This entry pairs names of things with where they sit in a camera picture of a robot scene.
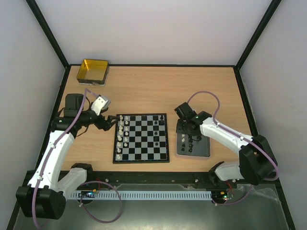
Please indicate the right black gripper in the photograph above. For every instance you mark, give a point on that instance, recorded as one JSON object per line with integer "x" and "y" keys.
{"x": 180, "y": 129}

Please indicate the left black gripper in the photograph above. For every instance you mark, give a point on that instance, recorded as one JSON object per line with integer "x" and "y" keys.
{"x": 107, "y": 124}

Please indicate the pink tin with chess pieces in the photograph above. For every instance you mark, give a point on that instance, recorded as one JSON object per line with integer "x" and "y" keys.
{"x": 198, "y": 147}

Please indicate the black and silver chessboard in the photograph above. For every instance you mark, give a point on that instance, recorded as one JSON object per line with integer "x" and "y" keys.
{"x": 141, "y": 138}

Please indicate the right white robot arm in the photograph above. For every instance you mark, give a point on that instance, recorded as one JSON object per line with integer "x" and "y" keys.
{"x": 256, "y": 160}

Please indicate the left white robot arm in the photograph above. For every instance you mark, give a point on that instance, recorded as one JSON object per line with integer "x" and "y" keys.
{"x": 45, "y": 194}

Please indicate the yellow square tin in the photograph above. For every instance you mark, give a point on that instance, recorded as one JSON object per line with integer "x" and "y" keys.
{"x": 93, "y": 72}

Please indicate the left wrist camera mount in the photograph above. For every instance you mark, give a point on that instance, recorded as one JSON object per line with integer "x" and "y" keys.
{"x": 101, "y": 103}

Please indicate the black aluminium frame rail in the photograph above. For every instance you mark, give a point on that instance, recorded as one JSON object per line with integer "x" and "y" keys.
{"x": 194, "y": 179}

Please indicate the grey slotted cable duct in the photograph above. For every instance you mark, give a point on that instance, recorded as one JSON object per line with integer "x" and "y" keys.
{"x": 144, "y": 195}

